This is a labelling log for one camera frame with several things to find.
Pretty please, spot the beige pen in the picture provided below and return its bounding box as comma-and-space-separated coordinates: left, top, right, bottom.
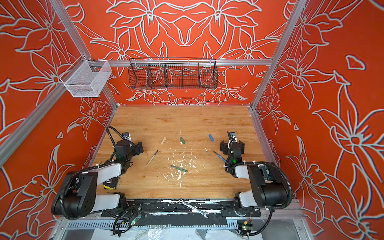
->
146, 150, 159, 167

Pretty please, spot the green pen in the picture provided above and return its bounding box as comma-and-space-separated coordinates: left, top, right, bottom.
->
169, 165, 188, 173

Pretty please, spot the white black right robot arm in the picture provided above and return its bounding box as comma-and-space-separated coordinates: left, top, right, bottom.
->
220, 131, 293, 209

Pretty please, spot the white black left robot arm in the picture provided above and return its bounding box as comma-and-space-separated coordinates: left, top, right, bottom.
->
51, 126, 144, 221

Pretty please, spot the blue pen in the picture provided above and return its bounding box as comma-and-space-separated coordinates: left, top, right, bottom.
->
214, 151, 226, 162

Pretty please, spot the yellow black tape measure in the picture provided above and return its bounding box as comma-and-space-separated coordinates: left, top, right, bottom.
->
103, 177, 119, 190

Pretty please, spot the silver wrench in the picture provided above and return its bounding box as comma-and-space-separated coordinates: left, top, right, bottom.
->
179, 199, 208, 218

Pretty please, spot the clear plastic bin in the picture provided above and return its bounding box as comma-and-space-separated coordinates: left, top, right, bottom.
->
60, 60, 112, 98

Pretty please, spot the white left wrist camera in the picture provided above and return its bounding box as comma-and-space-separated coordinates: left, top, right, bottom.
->
122, 132, 132, 141

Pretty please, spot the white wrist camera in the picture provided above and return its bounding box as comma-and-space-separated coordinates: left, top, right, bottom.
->
229, 132, 238, 142
122, 132, 132, 141

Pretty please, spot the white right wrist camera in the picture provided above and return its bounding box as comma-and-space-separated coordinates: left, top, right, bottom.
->
229, 132, 238, 142

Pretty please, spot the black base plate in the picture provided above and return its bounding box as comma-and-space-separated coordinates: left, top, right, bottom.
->
101, 198, 262, 218

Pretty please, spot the grey slotted cable duct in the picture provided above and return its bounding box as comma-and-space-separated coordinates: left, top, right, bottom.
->
66, 219, 239, 231

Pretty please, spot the black wire basket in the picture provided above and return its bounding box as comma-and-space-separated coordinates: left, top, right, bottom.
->
128, 58, 219, 90

